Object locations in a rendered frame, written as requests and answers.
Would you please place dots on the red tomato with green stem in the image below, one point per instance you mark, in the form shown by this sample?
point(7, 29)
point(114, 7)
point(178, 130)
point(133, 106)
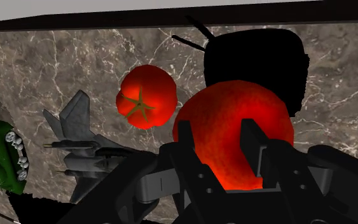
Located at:
point(154, 93)

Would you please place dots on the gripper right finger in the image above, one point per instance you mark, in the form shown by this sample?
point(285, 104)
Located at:
point(330, 173)

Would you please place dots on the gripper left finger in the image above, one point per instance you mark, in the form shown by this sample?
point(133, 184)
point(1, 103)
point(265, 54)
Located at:
point(141, 173)

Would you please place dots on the black object with two antennas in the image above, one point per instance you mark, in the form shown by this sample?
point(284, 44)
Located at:
point(253, 56)

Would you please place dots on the grey toy jet plane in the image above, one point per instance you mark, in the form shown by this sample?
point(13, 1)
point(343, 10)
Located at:
point(76, 121)

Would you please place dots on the red round fruit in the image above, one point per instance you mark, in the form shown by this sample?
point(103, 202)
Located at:
point(222, 118)

